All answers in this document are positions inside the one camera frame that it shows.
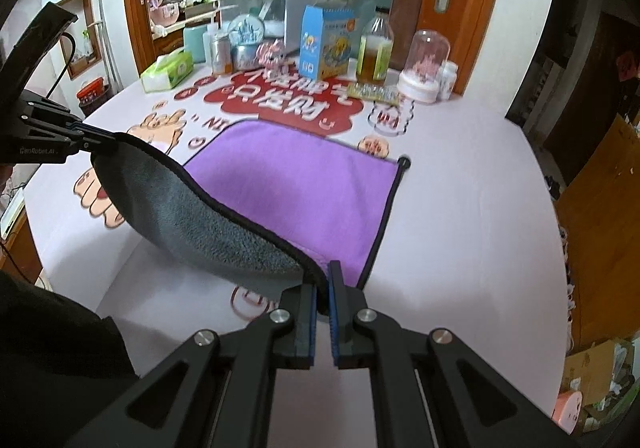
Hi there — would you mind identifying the purple grey microfiber towel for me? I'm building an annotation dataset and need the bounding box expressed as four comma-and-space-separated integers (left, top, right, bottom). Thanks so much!
91, 120, 411, 297

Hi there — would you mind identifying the red lidded bucket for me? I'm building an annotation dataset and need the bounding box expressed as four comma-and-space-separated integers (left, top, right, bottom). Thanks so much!
76, 77, 105, 105

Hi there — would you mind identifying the green tissue pack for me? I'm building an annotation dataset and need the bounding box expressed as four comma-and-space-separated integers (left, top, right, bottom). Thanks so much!
140, 48, 194, 93

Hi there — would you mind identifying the pink cartoon tablecloth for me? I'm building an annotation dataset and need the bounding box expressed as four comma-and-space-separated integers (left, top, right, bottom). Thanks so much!
26, 66, 566, 447

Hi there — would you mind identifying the teal cylindrical container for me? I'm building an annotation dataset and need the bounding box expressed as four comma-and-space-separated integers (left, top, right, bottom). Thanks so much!
182, 24, 207, 64

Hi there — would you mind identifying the translucent plastic squeeze bottle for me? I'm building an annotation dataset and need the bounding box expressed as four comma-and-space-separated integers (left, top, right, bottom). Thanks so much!
203, 23, 217, 66

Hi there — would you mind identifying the blue snow globe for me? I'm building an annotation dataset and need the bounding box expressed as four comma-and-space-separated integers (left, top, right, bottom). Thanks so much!
228, 14, 265, 71

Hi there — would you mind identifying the pink toy figurine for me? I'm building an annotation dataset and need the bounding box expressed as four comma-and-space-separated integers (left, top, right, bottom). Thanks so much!
256, 39, 285, 76

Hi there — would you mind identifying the pill blister pack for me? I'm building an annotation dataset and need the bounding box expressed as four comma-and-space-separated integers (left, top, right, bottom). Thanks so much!
347, 82, 401, 106

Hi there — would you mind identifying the blue paper carton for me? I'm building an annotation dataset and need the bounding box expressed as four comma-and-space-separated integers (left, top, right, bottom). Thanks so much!
298, 2, 357, 81

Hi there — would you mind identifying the glass dome pink ornament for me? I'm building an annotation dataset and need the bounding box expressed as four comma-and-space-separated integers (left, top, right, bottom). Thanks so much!
397, 30, 450, 104

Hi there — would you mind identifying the small white pill bottle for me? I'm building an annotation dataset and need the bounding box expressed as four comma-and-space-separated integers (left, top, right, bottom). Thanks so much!
437, 60, 458, 101

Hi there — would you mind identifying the amber liquid glass bottle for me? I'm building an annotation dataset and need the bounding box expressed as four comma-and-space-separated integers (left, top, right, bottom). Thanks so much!
356, 6, 395, 86

